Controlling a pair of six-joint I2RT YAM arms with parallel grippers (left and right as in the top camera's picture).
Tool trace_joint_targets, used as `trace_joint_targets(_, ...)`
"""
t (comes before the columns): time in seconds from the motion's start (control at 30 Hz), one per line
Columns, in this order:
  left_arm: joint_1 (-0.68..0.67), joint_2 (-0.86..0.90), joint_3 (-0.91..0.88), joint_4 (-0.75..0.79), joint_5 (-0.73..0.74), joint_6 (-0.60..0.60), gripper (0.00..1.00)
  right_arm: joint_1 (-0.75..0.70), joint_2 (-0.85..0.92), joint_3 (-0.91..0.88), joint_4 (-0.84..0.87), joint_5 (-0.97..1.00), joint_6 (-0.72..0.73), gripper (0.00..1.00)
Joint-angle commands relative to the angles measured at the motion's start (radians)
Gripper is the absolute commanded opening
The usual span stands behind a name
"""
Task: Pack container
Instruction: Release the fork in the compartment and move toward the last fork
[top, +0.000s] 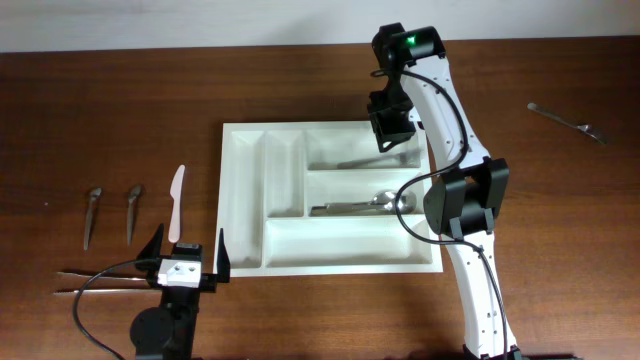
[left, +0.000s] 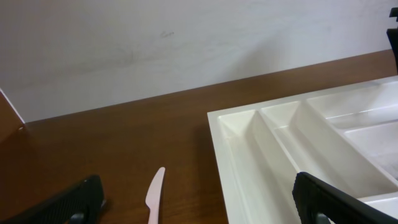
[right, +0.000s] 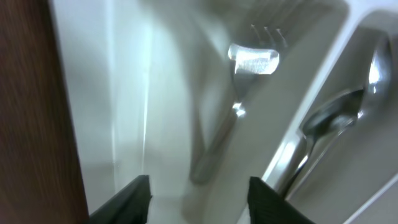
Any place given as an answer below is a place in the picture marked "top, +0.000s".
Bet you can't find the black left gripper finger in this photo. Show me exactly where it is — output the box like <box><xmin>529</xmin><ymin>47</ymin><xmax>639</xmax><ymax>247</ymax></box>
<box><xmin>136</xmin><ymin>223</ymin><xmax>164</xmax><ymax>260</ymax></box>
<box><xmin>215</xmin><ymin>228</ymin><xmax>231</xmax><ymax>283</ymax></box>

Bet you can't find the metal fork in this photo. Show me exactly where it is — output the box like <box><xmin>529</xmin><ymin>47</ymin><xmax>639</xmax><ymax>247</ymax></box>
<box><xmin>336</xmin><ymin>150</ymin><xmax>422</xmax><ymax>169</ymax></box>
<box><xmin>527</xmin><ymin>102</ymin><xmax>608</xmax><ymax>145</ymax></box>

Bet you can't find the large metal spoon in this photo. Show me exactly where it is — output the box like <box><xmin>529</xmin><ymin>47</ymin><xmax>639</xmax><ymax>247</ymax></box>
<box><xmin>310</xmin><ymin>190</ymin><xmax>396</xmax><ymax>216</ymax></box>
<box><xmin>322</xmin><ymin>191</ymin><xmax>418</xmax><ymax>216</ymax></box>

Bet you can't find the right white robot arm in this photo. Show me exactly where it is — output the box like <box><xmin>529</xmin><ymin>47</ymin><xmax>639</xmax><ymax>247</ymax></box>
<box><xmin>217</xmin><ymin>23</ymin><xmax>521</xmax><ymax>359</ymax></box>

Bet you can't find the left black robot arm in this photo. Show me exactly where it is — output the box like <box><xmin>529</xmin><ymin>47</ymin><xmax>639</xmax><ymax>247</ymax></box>
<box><xmin>130</xmin><ymin>225</ymin><xmax>231</xmax><ymax>360</ymax></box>

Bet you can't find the small metal teaspoon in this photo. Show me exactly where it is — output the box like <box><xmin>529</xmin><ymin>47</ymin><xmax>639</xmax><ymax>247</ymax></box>
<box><xmin>126</xmin><ymin>184</ymin><xmax>143</xmax><ymax>246</ymax></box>
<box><xmin>83</xmin><ymin>187</ymin><xmax>103</xmax><ymax>251</ymax></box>

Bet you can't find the pink plastic knife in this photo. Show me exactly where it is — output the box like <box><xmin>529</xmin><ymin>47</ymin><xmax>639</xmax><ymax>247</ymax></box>
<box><xmin>168</xmin><ymin>164</ymin><xmax>186</xmax><ymax>243</ymax></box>

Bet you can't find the small metal teaspoon far left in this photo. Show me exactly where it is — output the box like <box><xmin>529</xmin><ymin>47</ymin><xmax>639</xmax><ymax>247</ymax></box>
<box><xmin>83</xmin><ymin>187</ymin><xmax>103</xmax><ymax>251</ymax></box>

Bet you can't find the white cutlery tray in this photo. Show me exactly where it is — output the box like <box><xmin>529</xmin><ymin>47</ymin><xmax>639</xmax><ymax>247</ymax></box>
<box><xmin>216</xmin><ymin>121</ymin><xmax>443</xmax><ymax>277</ymax></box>

